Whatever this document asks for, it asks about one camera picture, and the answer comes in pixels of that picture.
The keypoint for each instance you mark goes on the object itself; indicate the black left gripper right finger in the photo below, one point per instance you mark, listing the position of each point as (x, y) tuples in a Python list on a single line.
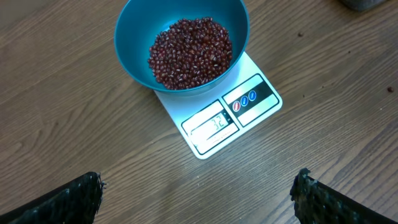
[(315, 202)]

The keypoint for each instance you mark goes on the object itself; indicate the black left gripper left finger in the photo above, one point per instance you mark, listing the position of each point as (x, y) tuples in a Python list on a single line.
[(77, 201)]

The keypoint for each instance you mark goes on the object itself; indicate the white kitchen scale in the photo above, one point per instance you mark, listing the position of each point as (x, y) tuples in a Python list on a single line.
[(211, 120)]

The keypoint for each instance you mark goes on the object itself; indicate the blue bowl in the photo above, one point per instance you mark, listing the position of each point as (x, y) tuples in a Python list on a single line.
[(141, 20)]

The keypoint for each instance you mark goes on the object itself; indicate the red beans in bowl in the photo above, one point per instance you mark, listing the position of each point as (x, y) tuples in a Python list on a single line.
[(190, 53)]

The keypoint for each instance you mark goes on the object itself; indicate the spilled bean on table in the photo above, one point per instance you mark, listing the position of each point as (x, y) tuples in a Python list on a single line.
[(390, 89)]

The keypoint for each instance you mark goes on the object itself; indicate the clear plastic container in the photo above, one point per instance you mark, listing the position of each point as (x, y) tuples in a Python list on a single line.
[(361, 5)]

